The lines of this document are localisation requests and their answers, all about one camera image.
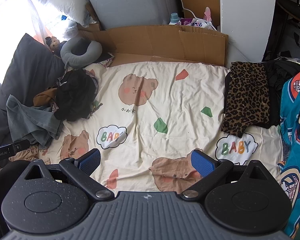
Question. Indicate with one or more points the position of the blue cap detergent bottle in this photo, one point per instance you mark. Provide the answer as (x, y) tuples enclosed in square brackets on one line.
[(174, 18)]

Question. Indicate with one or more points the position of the teal printed cloth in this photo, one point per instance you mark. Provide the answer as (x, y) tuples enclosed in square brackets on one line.
[(295, 130)]

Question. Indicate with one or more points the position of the small floral cloth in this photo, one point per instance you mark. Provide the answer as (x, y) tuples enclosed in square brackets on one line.
[(108, 61)]

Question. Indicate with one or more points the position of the white pillow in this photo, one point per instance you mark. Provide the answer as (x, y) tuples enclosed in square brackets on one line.
[(70, 5)]

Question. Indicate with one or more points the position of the flattened cardboard sheet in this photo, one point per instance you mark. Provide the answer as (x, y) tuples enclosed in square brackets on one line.
[(152, 42)]

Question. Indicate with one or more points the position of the grey upright mattress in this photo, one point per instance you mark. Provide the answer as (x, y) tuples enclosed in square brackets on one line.
[(130, 2)]

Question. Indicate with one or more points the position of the pink plastic item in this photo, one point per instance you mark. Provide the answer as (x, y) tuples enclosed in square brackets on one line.
[(207, 13)]

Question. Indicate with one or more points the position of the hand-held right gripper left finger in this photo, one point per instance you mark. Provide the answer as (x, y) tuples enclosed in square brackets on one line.
[(88, 162)]

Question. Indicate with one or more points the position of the beige garment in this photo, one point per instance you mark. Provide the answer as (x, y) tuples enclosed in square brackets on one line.
[(27, 154)]

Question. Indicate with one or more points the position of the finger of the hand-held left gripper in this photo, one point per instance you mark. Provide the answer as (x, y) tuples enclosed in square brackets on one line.
[(21, 146)]

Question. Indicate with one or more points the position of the dark grey pillow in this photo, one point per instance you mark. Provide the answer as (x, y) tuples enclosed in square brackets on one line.
[(27, 67)]

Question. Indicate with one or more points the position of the bear print bedsheet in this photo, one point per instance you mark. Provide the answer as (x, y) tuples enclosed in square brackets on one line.
[(165, 105)]

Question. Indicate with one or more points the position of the leopard print garment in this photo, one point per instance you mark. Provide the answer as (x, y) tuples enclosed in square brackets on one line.
[(245, 97)]

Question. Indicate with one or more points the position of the brown garment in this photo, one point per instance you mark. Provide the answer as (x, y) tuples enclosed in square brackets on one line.
[(43, 97)]

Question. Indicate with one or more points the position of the small plush toy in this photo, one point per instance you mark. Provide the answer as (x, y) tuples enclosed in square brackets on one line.
[(53, 43)]

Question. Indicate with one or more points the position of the black shorts with floral panels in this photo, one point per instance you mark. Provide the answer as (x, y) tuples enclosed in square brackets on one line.
[(72, 95)]

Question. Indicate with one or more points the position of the grey-blue garment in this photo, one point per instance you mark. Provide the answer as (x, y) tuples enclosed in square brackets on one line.
[(27, 120)]

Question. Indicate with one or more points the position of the black flat cloth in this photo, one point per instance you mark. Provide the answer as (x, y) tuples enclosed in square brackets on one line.
[(102, 58)]

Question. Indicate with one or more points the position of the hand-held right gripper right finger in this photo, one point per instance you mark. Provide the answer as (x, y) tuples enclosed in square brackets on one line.
[(202, 163)]

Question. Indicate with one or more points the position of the grey neck pillow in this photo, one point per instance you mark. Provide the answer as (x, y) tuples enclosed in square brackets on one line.
[(67, 55)]

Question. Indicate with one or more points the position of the purple detergent bag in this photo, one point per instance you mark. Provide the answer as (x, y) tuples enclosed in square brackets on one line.
[(192, 23)]

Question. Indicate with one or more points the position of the white sheer curtain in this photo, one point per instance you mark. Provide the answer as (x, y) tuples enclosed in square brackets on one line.
[(5, 30)]

